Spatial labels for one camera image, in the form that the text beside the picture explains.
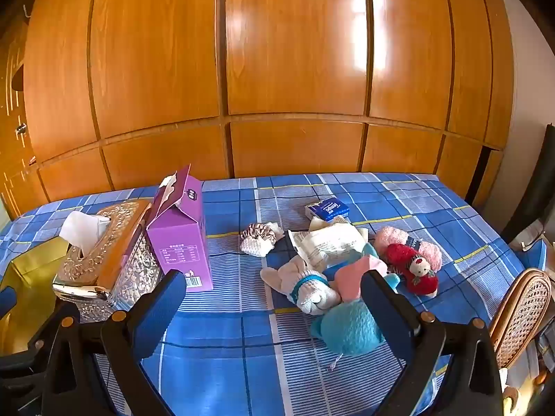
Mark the white plush toy blue band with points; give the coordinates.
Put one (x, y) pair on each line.
(312, 297)

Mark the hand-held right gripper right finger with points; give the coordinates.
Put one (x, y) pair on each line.
(386, 312)

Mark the white tissue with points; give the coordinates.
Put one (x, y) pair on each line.
(82, 232)

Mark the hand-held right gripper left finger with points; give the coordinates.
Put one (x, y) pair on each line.
(160, 307)

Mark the blue tissue pack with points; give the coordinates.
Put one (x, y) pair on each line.
(329, 209)

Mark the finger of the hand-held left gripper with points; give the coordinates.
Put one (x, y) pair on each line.
(6, 302)

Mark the rattan chair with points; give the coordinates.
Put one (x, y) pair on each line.
(520, 312)

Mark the gold paper bag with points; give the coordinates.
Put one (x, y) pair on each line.
(30, 277)

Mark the pink fluffy plush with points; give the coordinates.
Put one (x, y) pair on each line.
(390, 236)

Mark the red plush doll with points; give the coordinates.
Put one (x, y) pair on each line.
(401, 260)

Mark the white plastic packet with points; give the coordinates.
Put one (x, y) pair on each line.
(325, 242)

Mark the black upright panel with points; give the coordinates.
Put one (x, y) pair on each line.
(533, 182)

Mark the blue plaid bed sheet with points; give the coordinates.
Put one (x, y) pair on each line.
(234, 346)

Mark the silver embossed tissue box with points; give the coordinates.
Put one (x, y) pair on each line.
(130, 264)

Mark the striped satin scrunchie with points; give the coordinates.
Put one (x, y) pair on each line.
(260, 230)

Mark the wooden wardrobe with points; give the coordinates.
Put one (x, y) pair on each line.
(282, 52)

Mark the purple carton box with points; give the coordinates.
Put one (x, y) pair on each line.
(182, 242)

